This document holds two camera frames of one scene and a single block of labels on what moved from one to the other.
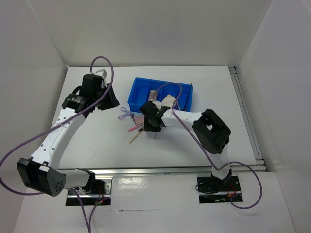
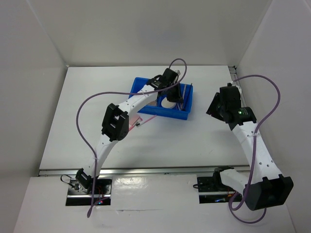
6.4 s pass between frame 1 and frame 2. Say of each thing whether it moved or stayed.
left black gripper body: moved
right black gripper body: moved
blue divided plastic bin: stayed
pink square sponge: moved
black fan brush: stayed
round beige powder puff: stayed
